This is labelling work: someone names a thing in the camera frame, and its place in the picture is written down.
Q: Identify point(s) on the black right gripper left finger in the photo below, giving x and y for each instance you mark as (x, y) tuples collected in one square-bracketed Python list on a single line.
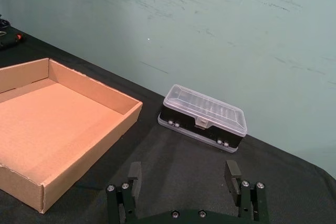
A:
[(128, 195)]

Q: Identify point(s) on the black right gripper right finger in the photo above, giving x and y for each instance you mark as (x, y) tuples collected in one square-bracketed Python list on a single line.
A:
[(245, 195)]

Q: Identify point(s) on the black table cloth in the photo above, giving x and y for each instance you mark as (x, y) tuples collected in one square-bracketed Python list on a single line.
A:
[(183, 171)]

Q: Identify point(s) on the clear plastic case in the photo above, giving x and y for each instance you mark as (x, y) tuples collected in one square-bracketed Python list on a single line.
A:
[(204, 117)]

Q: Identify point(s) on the shallow brown cardboard tray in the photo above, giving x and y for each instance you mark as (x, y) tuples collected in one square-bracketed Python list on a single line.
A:
[(57, 127)]

